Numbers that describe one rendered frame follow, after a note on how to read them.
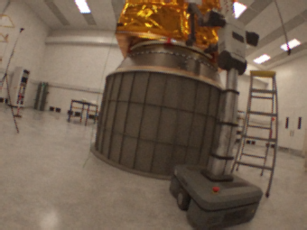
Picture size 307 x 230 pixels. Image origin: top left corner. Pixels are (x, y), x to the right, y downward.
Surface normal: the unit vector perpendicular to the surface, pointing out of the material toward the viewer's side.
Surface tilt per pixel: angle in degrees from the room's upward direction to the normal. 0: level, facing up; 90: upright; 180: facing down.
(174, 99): 90
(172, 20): 90
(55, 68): 90
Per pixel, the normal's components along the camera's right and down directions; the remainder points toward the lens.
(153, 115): -0.17, -0.07
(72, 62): 0.07, -0.03
